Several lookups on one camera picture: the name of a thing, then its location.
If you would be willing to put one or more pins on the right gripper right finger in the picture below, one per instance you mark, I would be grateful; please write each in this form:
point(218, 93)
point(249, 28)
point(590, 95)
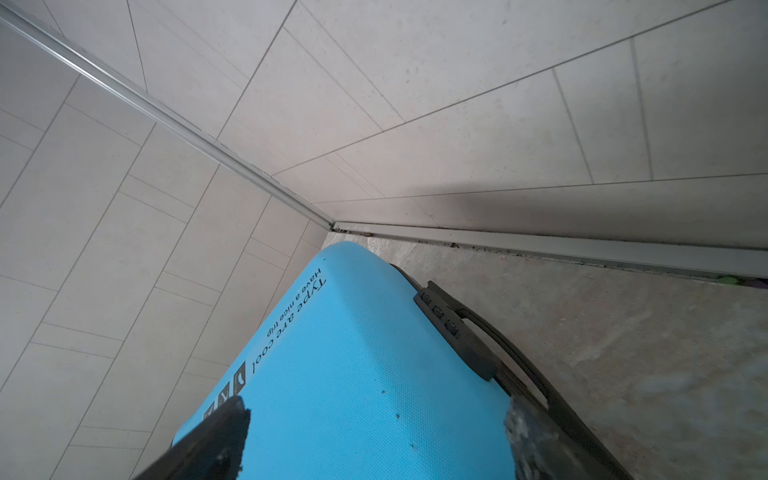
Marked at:
point(541, 449)

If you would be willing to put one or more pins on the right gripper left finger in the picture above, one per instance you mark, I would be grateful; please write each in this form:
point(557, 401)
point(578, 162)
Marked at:
point(212, 450)

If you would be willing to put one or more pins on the blue suitcase with black lining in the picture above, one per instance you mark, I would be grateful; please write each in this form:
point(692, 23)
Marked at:
point(360, 372)

